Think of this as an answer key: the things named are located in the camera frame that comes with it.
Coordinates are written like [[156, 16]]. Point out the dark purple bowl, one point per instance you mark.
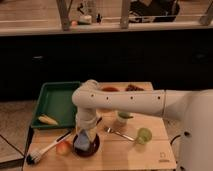
[[94, 146]]

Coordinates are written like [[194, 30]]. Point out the peach fruit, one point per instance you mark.
[[63, 148]]

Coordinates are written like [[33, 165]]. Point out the green apple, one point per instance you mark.
[[144, 135]]

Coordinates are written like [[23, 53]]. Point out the dark grapes bunch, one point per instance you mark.
[[132, 87]]

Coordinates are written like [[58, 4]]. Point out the white dish brush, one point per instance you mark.
[[35, 156]]

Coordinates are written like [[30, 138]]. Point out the silver metal fork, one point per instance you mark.
[[110, 130]]

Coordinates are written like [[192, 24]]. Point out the orange bowl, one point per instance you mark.
[[109, 89]]

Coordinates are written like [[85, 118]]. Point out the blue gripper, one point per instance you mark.
[[82, 142]]

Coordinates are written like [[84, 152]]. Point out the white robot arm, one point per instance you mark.
[[194, 109]]

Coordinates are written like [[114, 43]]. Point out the green plastic tray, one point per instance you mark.
[[55, 101]]

